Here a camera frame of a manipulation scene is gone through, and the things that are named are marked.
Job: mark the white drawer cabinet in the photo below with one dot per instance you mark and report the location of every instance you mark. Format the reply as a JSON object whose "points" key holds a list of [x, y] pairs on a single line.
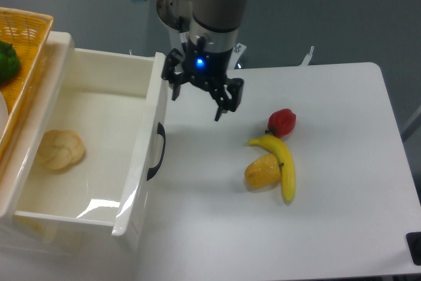
{"points": [[62, 66]]}

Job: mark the yellow banana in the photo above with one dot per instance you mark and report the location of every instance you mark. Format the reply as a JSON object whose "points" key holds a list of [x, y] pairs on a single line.
{"points": [[285, 161]]}

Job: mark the green bell pepper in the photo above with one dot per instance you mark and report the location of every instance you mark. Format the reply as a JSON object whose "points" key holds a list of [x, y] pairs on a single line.
{"points": [[10, 64]]}

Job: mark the black corner object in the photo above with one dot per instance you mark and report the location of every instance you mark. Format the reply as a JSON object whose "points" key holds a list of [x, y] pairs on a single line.
{"points": [[414, 244]]}

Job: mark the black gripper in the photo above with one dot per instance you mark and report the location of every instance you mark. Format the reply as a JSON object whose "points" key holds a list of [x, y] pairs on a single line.
{"points": [[205, 70]]}

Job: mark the orange wicker basket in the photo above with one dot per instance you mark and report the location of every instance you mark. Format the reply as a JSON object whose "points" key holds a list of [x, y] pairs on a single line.
{"points": [[23, 36]]}

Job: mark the red bell pepper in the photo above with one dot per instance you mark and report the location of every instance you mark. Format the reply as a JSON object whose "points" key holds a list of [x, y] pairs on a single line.
{"points": [[281, 123]]}

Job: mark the black top drawer handle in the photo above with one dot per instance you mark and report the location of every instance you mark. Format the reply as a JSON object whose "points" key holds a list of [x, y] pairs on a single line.
{"points": [[159, 152]]}

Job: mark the white table bracket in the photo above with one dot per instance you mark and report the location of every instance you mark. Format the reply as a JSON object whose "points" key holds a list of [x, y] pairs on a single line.
{"points": [[308, 57]]}

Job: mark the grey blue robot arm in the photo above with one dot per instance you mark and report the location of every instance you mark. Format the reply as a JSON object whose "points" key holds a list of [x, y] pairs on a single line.
{"points": [[218, 16]]}

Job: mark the white drawer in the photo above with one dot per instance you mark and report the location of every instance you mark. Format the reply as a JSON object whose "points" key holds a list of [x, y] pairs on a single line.
{"points": [[119, 131]]}

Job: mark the bread roll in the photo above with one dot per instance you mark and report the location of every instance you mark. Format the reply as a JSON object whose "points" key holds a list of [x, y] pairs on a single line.
{"points": [[59, 149]]}

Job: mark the yellow orange bell pepper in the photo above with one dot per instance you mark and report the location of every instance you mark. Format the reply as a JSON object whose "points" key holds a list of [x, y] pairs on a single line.
{"points": [[263, 172]]}

